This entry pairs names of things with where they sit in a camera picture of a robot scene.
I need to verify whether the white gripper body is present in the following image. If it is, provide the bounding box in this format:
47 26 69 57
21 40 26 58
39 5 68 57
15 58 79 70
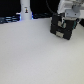
57 0 84 20

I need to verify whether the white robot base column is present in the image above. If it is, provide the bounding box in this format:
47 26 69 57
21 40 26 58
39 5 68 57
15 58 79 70
20 0 32 20

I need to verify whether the black keyboard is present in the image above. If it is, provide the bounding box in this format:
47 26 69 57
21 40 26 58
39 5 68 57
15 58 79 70
0 14 21 24

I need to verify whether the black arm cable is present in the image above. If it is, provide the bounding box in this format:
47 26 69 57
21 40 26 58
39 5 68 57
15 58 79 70
45 0 58 14

